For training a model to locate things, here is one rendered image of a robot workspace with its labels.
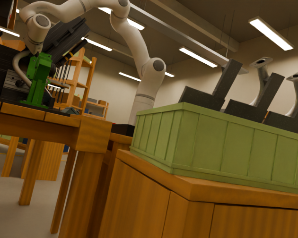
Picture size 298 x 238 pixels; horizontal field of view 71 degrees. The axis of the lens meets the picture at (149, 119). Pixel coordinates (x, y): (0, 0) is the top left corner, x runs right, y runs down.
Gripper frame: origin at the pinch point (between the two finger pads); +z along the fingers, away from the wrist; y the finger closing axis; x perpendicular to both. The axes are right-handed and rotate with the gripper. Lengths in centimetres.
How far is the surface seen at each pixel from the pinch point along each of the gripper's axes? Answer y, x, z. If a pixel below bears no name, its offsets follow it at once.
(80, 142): -59, 26, -45
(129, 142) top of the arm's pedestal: -73, 6, -45
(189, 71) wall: -119, -719, 370
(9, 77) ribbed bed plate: -8.2, 16.2, 7.2
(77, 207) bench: -81, 40, -36
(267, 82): -73, -9, -107
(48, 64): -18.6, 7.3, -24.6
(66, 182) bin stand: -86, 16, 45
